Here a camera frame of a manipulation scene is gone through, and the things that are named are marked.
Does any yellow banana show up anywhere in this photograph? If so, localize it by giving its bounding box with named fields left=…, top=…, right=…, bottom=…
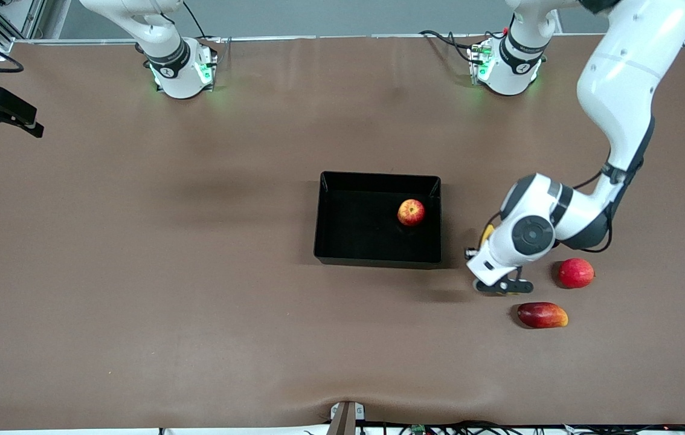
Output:
left=479, top=224, right=518, bottom=297

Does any red yellow apple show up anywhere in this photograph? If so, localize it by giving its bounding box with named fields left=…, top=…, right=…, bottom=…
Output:
left=397, top=199, right=426, bottom=227

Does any black plastic box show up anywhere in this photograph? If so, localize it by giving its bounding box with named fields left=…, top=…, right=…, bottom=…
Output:
left=314, top=171, right=443, bottom=269

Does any red yellow mango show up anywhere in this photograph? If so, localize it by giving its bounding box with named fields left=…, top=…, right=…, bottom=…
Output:
left=517, top=301, right=569, bottom=329

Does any red round peach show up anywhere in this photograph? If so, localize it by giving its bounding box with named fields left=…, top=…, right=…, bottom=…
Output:
left=558, top=258, right=596, bottom=289

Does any brown table cover mat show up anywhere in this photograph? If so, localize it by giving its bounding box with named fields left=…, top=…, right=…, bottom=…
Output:
left=0, top=33, right=685, bottom=431

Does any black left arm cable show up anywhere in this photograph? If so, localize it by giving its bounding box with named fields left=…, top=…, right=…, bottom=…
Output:
left=481, top=163, right=645, bottom=254

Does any black right base cable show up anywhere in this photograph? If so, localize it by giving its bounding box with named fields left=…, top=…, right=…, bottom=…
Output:
left=182, top=0, right=222, bottom=46

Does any black base cable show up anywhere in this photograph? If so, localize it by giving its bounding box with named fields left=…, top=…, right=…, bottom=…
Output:
left=419, top=29, right=485, bottom=64
left=182, top=0, right=222, bottom=46

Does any black left base cable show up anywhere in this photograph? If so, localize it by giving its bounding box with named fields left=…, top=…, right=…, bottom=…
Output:
left=419, top=29, right=485, bottom=64

